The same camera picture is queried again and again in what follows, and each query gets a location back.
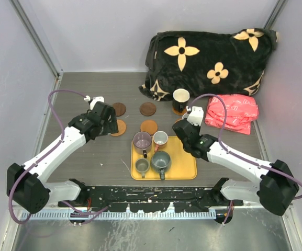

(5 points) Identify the black cream mug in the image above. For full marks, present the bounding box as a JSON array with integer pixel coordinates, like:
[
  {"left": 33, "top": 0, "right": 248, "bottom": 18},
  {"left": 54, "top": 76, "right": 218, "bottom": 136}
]
[{"left": 172, "top": 88, "right": 190, "bottom": 110}]

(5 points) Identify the purple glass mug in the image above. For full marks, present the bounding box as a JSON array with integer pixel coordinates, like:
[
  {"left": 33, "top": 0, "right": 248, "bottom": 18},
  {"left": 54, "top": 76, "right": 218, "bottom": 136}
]
[{"left": 132, "top": 131, "right": 152, "bottom": 158}]

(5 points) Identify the small grey-green mug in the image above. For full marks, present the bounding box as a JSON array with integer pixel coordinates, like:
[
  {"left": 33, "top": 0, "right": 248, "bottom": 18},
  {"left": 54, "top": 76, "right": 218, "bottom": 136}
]
[{"left": 135, "top": 158, "right": 150, "bottom": 178}]

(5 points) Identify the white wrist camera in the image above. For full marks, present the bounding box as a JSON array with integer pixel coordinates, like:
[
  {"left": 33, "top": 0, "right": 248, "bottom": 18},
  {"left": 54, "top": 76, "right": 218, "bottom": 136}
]
[
  {"left": 83, "top": 95, "right": 105, "bottom": 110},
  {"left": 186, "top": 106, "right": 204, "bottom": 126}
]

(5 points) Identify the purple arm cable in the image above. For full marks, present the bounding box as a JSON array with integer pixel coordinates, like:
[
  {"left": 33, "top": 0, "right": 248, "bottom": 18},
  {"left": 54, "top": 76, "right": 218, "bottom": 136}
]
[
  {"left": 7, "top": 89, "right": 111, "bottom": 227},
  {"left": 186, "top": 94, "right": 302, "bottom": 227}
]

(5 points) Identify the large blue-grey mug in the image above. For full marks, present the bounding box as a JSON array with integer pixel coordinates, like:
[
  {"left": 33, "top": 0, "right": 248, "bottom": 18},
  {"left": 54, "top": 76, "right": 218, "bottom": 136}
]
[{"left": 150, "top": 151, "right": 172, "bottom": 180}]

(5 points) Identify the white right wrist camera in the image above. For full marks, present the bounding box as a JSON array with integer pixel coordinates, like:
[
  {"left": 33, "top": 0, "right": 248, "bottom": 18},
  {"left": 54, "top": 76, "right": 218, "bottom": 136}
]
[{"left": 186, "top": 106, "right": 204, "bottom": 126}]

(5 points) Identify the pink plastic bag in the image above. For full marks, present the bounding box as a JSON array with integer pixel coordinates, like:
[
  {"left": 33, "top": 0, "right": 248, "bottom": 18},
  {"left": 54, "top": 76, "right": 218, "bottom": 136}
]
[{"left": 205, "top": 94, "right": 259, "bottom": 135}]

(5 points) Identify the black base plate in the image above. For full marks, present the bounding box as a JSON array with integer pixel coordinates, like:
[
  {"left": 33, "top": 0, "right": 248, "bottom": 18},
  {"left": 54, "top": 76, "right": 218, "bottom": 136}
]
[{"left": 69, "top": 186, "right": 230, "bottom": 213}]

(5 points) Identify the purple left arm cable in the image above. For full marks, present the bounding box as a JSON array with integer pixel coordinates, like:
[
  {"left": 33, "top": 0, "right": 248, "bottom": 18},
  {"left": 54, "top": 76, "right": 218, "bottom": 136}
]
[{"left": 7, "top": 89, "right": 111, "bottom": 227}]

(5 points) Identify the yellow tray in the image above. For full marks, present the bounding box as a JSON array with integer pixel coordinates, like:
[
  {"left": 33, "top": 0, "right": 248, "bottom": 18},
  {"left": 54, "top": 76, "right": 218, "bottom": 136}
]
[{"left": 130, "top": 136, "right": 197, "bottom": 180}]

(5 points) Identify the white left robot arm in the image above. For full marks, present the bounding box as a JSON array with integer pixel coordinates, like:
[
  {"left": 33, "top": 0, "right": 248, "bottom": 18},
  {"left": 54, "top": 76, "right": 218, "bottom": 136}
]
[{"left": 7, "top": 101, "right": 118, "bottom": 214}]

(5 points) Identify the pink white mug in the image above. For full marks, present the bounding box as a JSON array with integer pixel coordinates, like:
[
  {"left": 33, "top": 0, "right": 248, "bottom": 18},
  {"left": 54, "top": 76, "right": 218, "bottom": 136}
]
[{"left": 153, "top": 131, "right": 169, "bottom": 152}]

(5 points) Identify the grey white mug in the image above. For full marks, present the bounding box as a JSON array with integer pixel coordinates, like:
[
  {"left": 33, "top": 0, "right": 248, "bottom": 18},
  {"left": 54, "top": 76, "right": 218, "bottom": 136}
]
[{"left": 182, "top": 113, "right": 189, "bottom": 120}]

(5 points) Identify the orange wood coaster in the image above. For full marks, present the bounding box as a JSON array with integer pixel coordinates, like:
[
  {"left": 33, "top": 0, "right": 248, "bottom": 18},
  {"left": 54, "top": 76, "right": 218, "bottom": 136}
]
[{"left": 140, "top": 120, "right": 158, "bottom": 135}]

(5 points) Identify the black floral pillow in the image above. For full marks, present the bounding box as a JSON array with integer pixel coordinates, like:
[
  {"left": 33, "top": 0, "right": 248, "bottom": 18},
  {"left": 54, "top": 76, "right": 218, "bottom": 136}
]
[{"left": 139, "top": 28, "right": 278, "bottom": 101}]

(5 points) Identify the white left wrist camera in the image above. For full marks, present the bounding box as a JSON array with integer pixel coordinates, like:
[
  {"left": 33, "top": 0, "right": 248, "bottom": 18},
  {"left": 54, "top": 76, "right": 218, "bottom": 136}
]
[{"left": 83, "top": 95, "right": 105, "bottom": 110}]

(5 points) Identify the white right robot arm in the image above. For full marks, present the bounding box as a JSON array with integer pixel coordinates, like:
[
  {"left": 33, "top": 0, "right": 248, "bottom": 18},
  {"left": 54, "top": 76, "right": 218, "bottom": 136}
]
[{"left": 172, "top": 119, "right": 299, "bottom": 216}]

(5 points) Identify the light wood coaster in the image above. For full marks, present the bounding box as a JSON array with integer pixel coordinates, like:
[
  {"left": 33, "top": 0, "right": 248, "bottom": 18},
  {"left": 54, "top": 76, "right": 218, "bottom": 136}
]
[{"left": 172, "top": 107, "right": 187, "bottom": 116}]

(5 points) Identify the dark wood coaster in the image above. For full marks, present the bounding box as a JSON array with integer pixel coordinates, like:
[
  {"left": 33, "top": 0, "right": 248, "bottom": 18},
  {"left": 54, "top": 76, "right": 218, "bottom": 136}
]
[
  {"left": 140, "top": 102, "right": 156, "bottom": 117},
  {"left": 113, "top": 102, "right": 126, "bottom": 117}
]

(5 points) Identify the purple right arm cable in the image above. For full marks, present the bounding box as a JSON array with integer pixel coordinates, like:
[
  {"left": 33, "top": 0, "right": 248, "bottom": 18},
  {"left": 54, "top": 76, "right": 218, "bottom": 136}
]
[{"left": 186, "top": 94, "right": 302, "bottom": 227}]

